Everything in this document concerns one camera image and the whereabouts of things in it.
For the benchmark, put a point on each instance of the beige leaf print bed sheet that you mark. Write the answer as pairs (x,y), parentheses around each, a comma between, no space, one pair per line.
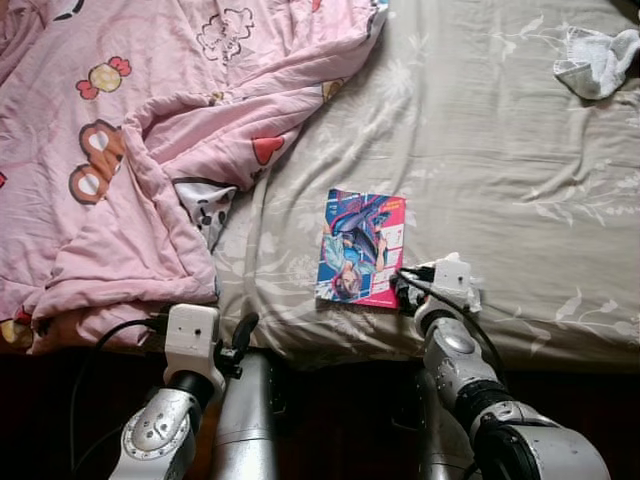
(480,180)

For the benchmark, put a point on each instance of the silver right robot leg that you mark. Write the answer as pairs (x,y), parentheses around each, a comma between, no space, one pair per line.
(440,440)

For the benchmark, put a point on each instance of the silver robot leg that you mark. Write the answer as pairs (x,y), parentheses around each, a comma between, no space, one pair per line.
(245,420)
(440,440)

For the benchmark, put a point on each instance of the colourful anime comic book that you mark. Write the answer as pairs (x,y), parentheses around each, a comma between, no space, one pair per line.
(358,245)

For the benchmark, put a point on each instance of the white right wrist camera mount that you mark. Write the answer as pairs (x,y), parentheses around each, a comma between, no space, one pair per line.
(455,282)

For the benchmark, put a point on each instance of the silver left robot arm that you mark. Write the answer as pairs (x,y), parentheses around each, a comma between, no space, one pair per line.
(160,430)

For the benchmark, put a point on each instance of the pink cartoon print quilt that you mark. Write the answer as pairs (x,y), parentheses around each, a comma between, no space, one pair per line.
(100,200)

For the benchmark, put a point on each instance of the silver left robot leg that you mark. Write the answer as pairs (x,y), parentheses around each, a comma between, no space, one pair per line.
(245,420)

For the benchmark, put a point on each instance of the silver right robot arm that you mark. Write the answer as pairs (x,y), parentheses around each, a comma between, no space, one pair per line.
(480,390)

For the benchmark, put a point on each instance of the white crumpled sock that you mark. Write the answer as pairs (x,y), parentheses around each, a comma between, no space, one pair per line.
(598,65)

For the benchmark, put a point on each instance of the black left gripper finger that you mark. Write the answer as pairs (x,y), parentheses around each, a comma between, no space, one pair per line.
(246,330)

